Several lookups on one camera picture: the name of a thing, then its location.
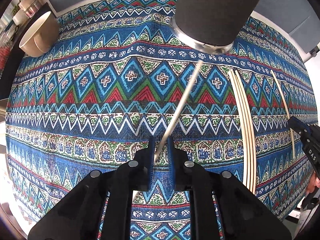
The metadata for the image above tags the person's right hand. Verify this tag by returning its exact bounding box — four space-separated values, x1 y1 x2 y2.
306 177 320 194

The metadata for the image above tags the patterned blue tablecloth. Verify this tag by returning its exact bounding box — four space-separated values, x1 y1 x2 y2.
5 0 318 235

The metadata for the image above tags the black cylindrical utensil holder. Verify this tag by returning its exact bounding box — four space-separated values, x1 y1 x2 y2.
170 0 259 55

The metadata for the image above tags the beige ceramic mug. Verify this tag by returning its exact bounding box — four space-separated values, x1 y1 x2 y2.
19 11 59 57

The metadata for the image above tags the black side shelf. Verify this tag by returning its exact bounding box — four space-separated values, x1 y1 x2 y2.
0 2 52 100

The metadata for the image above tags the clear box of red items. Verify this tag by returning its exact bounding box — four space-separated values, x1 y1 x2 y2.
0 36 12 75

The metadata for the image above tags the small pink glass jar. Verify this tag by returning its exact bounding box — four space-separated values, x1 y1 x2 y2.
24 0 42 18

